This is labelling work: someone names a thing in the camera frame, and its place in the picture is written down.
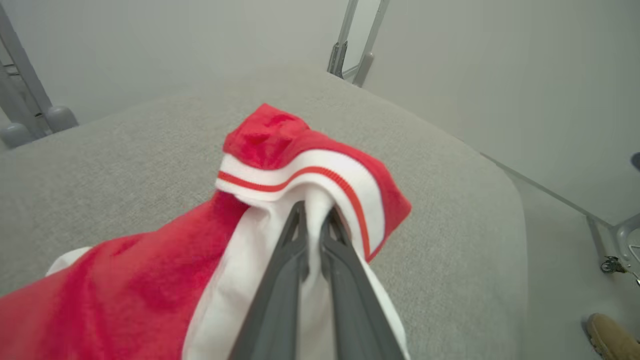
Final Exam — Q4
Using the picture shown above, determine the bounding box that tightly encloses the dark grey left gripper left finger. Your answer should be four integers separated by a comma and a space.
229, 201, 310, 360

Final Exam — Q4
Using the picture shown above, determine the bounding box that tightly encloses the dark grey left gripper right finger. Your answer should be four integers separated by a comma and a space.
320, 207, 405, 360

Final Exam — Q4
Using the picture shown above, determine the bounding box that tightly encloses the red white jersey with lettering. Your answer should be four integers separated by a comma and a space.
0, 102, 413, 360

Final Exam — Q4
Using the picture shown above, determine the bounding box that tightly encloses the tan shoe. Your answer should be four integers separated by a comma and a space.
586, 313, 640, 360

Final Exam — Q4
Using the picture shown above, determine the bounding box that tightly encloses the grey metal partition post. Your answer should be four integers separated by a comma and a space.
0, 5, 79, 149
327, 0, 391, 88

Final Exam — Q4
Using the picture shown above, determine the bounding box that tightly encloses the metal frame with caster wheel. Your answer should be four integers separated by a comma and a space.
587, 212, 640, 287

